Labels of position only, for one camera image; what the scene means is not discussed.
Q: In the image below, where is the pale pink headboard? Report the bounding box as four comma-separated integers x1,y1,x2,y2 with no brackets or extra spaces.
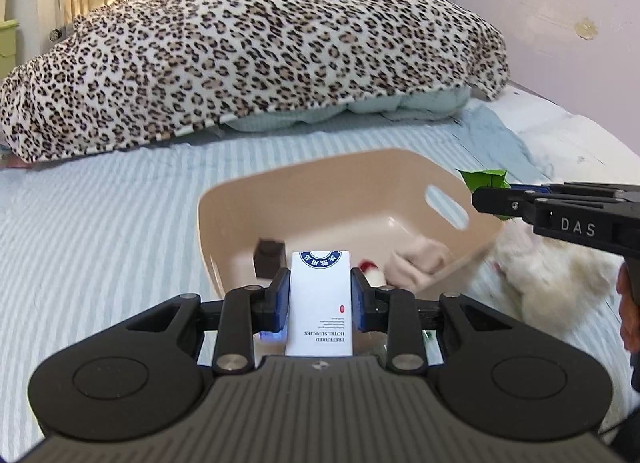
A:
456,0,640,156

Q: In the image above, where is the beige cloth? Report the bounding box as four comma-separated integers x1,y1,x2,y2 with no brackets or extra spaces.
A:
384,237,451,290

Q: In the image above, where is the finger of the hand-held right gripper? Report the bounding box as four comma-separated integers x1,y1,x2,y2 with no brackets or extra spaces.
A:
472,186,537,224
509,182,640,200

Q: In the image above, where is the person's right hand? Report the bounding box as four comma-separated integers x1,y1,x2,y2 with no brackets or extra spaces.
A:
615,263,640,356

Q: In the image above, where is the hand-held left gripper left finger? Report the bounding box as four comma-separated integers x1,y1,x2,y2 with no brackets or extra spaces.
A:
126,267,292,377

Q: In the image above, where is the white plush toy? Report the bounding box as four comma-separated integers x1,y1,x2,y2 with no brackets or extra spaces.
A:
487,224,629,335

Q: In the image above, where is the beige plastic basket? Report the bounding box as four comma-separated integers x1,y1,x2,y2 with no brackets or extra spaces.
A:
197,147,506,315

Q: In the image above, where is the leopard print blanket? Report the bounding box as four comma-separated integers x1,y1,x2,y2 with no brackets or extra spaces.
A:
0,0,511,164

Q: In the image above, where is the white pillow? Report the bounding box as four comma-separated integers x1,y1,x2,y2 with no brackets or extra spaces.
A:
486,87,640,194

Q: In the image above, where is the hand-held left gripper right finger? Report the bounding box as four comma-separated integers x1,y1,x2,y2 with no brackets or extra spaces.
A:
350,267,513,375

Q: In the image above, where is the grey blue cloth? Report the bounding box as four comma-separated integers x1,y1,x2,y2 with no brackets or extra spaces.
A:
381,102,552,185

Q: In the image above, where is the white paper box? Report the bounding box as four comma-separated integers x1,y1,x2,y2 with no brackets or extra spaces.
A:
284,249,355,358

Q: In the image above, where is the green cabinet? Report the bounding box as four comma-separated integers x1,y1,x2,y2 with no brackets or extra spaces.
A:
0,18,20,80

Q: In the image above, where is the light blue quilt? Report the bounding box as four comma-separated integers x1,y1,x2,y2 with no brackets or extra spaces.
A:
219,84,471,133

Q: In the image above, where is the striped blue bed sheet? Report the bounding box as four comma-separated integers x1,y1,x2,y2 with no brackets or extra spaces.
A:
0,104,566,409

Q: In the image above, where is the green packet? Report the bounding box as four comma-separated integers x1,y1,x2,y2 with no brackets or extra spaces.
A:
455,168,517,222

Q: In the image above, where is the dark brown block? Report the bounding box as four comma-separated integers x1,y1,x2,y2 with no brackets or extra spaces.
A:
253,238,286,279

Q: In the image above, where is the small red and white item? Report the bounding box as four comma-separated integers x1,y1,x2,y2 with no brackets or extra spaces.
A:
359,258,387,290

